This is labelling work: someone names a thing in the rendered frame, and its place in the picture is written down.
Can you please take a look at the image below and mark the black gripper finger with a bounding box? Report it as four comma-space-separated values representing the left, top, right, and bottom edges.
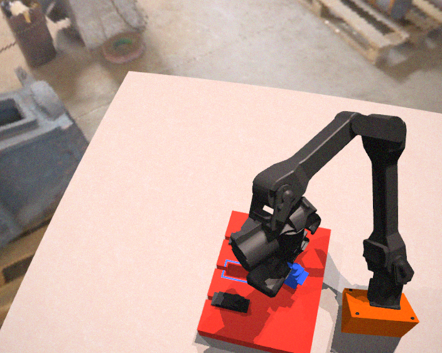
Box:
299, 237, 310, 254
262, 260, 292, 280

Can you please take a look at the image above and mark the blue micro servo with orange cable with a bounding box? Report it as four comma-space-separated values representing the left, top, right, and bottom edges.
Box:
284, 262, 309, 289

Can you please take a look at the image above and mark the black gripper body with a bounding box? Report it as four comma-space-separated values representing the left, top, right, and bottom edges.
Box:
246, 213, 321, 298

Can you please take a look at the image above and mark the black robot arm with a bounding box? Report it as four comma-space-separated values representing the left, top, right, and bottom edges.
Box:
230, 111, 414, 310

